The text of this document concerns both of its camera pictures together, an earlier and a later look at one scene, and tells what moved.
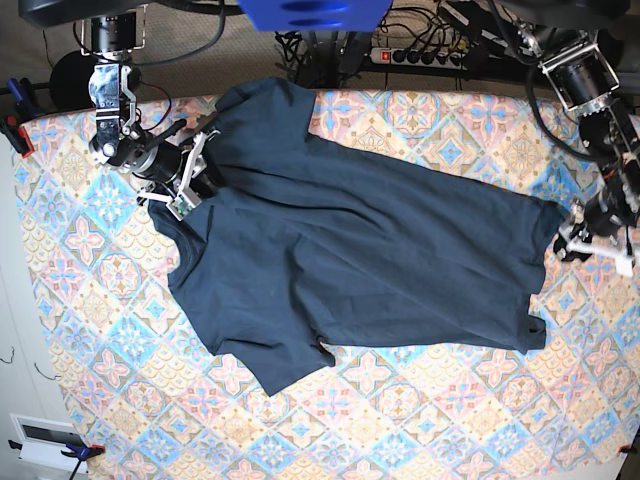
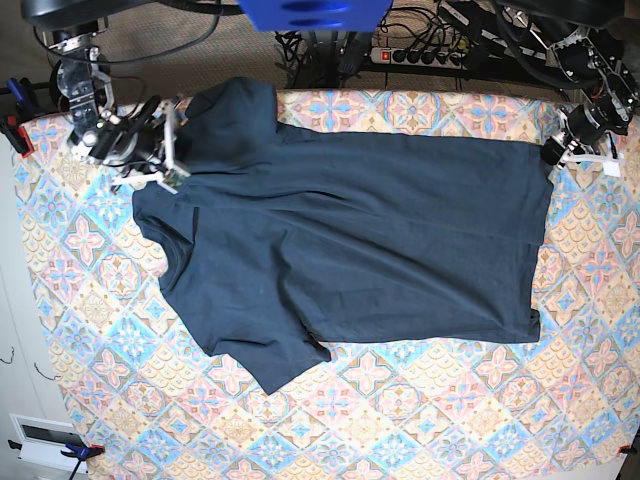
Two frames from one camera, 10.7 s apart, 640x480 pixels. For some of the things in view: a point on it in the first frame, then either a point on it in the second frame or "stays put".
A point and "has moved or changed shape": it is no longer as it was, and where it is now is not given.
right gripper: (601, 227) to (584, 131)
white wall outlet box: (43, 441) stays put
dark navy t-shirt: (300, 245) has moved or changed shape
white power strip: (419, 58) stays put
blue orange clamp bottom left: (77, 451) stays put
